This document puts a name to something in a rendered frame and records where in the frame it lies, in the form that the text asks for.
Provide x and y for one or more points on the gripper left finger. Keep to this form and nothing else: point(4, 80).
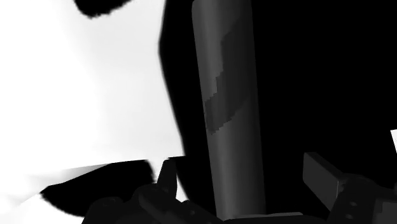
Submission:
point(161, 198)

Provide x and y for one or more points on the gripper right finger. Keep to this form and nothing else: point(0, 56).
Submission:
point(347, 192)

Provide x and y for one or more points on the grey tall cylinder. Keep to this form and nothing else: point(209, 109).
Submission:
point(231, 108)

